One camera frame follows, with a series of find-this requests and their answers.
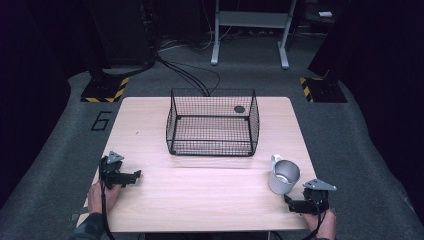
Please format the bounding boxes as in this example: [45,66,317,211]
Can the person's right hand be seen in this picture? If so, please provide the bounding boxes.
[303,208,338,240]

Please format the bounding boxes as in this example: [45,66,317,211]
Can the black striped stand base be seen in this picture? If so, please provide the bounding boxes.
[80,76,130,104]
[299,76,348,104]

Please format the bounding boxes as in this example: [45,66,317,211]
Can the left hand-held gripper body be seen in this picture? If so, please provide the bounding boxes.
[98,150,125,190]

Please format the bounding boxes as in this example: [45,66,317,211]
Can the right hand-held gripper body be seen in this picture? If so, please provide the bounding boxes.
[301,178,338,215]

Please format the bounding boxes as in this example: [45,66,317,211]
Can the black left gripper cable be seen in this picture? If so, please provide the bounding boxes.
[99,182,116,240]

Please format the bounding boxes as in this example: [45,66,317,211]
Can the black wire basket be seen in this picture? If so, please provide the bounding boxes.
[165,87,261,157]

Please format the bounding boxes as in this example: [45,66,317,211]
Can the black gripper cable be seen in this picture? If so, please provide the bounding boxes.
[99,182,116,240]
[301,199,328,240]

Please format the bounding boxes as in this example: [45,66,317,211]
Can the black floor cables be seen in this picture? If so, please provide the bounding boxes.
[155,54,222,98]

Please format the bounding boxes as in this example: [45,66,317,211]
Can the white metal stand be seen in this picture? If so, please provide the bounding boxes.
[210,0,298,70]

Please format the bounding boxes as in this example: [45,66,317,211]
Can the silver metal cup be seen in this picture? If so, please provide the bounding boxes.
[267,153,302,196]

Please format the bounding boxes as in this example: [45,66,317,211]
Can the person's left hand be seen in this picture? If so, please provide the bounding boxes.
[87,181,123,215]

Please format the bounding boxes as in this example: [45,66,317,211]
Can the black cabinet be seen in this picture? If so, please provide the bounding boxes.
[83,0,158,69]

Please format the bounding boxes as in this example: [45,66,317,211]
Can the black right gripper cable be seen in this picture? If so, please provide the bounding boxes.
[301,199,328,240]

